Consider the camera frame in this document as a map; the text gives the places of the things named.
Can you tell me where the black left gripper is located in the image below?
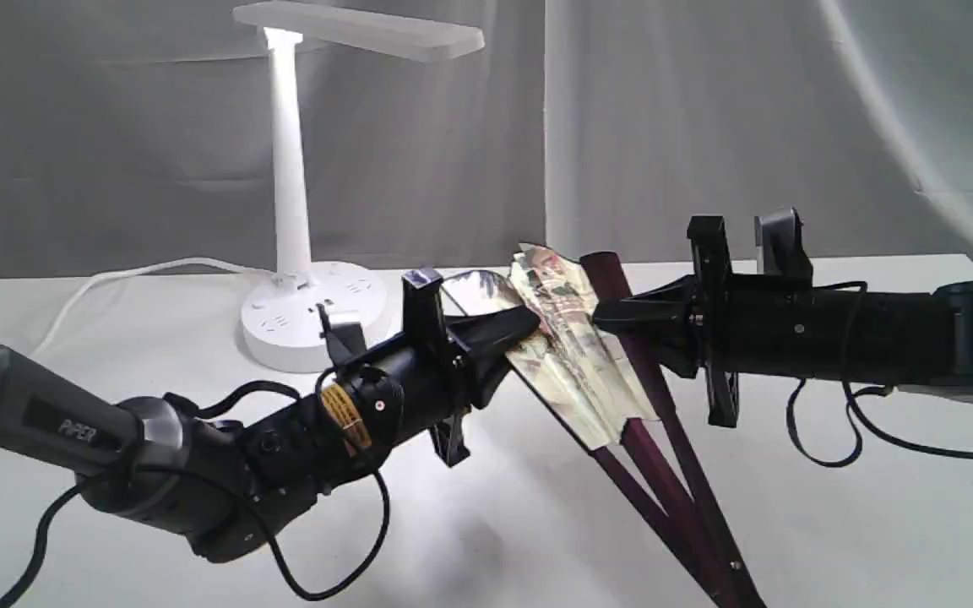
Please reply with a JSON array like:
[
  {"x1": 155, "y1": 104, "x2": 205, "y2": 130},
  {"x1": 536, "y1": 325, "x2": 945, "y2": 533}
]
[{"x1": 318, "y1": 269, "x2": 540, "y2": 467}]

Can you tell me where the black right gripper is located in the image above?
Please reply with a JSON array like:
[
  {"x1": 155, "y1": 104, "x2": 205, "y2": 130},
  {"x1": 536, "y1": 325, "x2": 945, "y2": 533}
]
[{"x1": 592, "y1": 215, "x2": 862, "y2": 428}]

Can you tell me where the painted paper folding fan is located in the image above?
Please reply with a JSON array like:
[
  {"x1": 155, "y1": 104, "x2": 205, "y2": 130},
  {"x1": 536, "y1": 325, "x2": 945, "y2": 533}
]
[{"x1": 443, "y1": 243, "x2": 764, "y2": 607}]

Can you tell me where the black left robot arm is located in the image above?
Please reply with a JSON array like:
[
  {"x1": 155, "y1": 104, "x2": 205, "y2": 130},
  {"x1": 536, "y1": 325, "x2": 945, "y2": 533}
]
[{"x1": 0, "y1": 269, "x2": 540, "y2": 563}]

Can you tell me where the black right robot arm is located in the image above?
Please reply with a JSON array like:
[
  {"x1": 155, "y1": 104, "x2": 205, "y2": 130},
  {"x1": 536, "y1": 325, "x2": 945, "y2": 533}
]
[{"x1": 592, "y1": 209, "x2": 973, "y2": 428}]

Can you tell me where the white desk lamp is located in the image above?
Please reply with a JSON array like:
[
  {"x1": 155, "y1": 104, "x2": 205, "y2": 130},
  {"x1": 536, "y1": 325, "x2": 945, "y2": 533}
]
[{"x1": 232, "y1": 1, "x2": 486, "y2": 374}]

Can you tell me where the grey backdrop curtain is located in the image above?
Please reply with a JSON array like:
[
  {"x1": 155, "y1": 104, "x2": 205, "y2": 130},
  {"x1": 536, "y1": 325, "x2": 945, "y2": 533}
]
[{"x1": 0, "y1": 1, "x2": 973, "y2": 278}]

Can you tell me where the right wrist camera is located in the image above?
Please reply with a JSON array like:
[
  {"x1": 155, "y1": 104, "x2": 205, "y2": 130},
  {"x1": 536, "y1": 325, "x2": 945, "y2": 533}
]
[{"x1": 754, "y1": 207, "x2": 813, "y2": 285}]

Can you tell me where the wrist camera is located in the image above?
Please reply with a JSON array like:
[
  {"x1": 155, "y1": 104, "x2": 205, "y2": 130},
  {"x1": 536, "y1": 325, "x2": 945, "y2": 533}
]
[
  {"x1": 754, "y1": 207, "x2": 813, "y2": 285},
  {"x1": 318, "y1": 303, "x2": 367, "y2": 368}
]

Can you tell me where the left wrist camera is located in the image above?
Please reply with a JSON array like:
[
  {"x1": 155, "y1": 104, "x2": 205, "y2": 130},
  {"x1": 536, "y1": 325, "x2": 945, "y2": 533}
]
[{"x1": 318, "y1": 303, "x2": 367, "y2": 368}]

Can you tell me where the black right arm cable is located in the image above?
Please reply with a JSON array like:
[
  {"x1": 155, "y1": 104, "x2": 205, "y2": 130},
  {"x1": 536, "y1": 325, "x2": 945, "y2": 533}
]
[{"x1": 785, "y1": 280, "x2": 973, "y2": 469}]

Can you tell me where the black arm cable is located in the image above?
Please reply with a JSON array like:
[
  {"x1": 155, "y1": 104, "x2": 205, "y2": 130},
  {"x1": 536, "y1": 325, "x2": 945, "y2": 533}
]
[
  {"x1": 785, "y1": 280, "x2": 973, "y2": 469},
  {"x1": 0, "y1": 380, "x2": 392, "y2": 608}
]

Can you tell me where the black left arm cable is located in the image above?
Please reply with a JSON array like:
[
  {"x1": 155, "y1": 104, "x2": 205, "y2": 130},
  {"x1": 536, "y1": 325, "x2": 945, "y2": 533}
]
[{"x1": 0, "y1": 380, "x2": 392, "y2": 608}]

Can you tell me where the white lamp power cable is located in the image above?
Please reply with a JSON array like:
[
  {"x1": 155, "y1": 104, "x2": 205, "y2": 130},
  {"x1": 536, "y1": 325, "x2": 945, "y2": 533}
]
[{"x1": 29, "y1": 258, "x2": 275, "y2": 359}]

